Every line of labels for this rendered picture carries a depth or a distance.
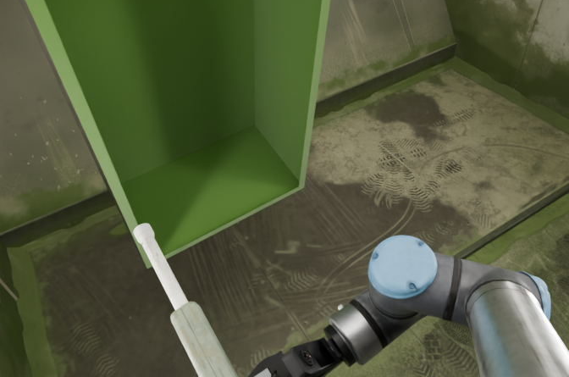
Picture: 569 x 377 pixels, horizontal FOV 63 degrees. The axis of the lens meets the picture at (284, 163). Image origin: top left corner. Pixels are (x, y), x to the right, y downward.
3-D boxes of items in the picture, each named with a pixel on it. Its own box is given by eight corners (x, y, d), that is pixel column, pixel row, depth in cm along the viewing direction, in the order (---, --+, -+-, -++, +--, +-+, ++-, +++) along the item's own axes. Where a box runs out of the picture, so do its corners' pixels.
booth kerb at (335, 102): (11, 253, 208) (-3, 235, 199) (11, 251, 209) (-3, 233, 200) (453, 61, 298) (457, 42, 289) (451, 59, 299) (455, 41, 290)
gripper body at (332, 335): (298, 413, 76) (356, 368, 79) (294, 410, 69) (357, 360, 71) (272, 372, 80) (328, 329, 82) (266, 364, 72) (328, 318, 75)
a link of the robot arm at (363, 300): (404, 249, 78) (400, 272, 86) (345, 292, 75) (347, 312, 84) (444, 293, 73) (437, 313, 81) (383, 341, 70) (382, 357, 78)
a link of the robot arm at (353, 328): (384, 344, 71) (345, 293, 76) (360, 364, 70) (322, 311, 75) (380, 354, 79) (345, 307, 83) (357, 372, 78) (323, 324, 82)
